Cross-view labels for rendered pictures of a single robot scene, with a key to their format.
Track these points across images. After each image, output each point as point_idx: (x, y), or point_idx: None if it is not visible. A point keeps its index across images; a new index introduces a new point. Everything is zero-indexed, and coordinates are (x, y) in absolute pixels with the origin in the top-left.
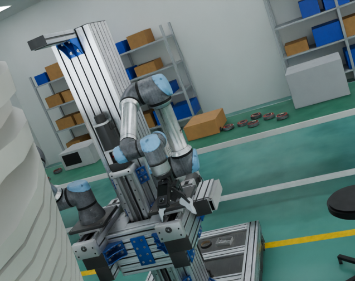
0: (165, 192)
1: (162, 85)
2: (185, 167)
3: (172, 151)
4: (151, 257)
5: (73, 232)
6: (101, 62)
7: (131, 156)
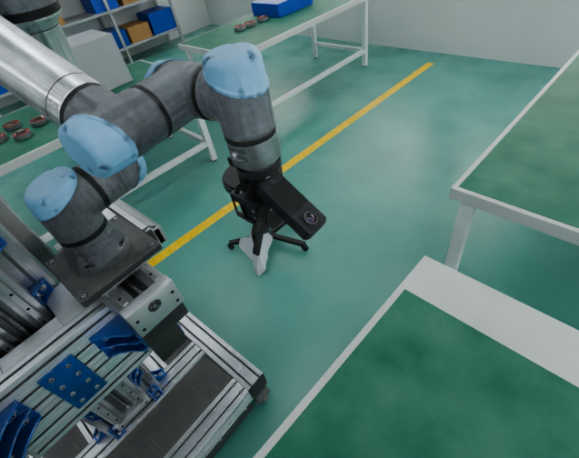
0: (300, 197)
1: None
2: (127, 177)
3: None
4: (97, 381)
5: None
6: None
7: (151, 138)
